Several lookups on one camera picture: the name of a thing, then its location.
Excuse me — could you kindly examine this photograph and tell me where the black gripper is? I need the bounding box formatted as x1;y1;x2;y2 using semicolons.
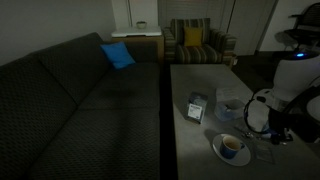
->
268;109;319;145

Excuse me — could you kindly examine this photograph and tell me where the dark metal spoon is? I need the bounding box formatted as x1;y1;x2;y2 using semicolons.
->
242;132;266;139

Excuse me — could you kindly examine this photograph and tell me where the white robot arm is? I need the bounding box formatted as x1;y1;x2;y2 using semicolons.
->
244;51;320;144

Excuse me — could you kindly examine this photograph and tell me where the blue coffee mug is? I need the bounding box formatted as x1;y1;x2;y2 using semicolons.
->
220;136;245;159

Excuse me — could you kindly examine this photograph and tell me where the flat clear sachet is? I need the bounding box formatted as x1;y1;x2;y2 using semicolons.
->
255;145;275;164

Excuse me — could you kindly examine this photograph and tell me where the white round saucer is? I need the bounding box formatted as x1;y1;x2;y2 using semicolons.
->
212;134;251;166

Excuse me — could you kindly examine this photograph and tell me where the white paper sheet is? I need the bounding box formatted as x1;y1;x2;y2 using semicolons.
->
216;87;252;102

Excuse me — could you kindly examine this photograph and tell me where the black office chair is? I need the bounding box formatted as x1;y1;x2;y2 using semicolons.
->
275;2;320;52

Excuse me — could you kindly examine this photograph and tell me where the dark coffee bag with label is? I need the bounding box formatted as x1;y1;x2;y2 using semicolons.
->
187;92;208;124

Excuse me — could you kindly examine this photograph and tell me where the yellow cushion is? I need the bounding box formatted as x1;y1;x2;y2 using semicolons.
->
184;27;203;46

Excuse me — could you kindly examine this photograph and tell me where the striped armchair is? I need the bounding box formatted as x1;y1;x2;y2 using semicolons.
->
163;18;237;64

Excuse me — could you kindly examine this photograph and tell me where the white topped side table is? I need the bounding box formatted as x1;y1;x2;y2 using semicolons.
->
111;26;164;64

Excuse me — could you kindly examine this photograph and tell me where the small bowl on side table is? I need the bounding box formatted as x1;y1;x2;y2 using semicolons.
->
136;21;147;29

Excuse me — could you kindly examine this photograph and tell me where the blue throw pillow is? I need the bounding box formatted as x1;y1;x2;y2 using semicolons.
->
101;42;135;69

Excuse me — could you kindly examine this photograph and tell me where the dark grey patterned sofa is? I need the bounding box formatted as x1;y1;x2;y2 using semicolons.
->
0;33;160;180

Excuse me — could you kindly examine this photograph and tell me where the black looped cable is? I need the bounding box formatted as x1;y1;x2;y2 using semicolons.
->
243;89;272;135

